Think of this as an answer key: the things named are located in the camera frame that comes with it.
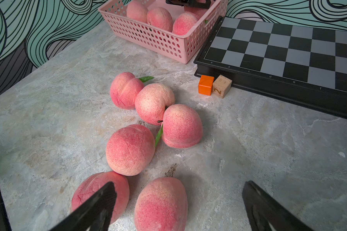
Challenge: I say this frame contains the peach front left cracked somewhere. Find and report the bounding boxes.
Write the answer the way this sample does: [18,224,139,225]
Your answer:
[71,171,130,224]

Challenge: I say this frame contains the peach right with leaf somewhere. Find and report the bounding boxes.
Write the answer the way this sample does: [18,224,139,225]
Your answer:
[162,104,203,148]

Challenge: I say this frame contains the black folding chess board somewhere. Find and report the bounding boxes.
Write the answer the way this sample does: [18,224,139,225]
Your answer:
[194,17,347,119]

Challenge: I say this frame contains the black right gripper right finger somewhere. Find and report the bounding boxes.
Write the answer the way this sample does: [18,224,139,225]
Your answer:
[242,181,312,231]

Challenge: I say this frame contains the wooden cube block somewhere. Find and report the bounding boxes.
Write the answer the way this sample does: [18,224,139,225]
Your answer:
[212,75,232,98]

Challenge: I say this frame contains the orange cube block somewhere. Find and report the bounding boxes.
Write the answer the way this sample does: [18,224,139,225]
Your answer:
[198,75,215,96]

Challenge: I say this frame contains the peach centre pale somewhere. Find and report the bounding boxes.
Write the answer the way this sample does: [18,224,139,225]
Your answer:
[135,83,175,126]

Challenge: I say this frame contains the peach with leaf back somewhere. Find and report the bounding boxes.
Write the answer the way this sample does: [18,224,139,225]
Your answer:
[172,13,198,36]

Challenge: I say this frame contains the peach with leaf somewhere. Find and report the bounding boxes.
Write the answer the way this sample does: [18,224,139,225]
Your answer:
[162,104,203,148]
[172,13,198,36]

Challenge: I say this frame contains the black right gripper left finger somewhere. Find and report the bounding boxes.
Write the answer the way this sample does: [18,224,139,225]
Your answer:
[52,182,117,231]

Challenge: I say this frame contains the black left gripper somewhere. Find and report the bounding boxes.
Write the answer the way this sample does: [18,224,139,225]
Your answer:
[165,0,211,9]

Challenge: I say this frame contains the pink perforated plastic basket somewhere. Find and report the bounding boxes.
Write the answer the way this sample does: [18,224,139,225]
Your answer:
[98,1,228,64]

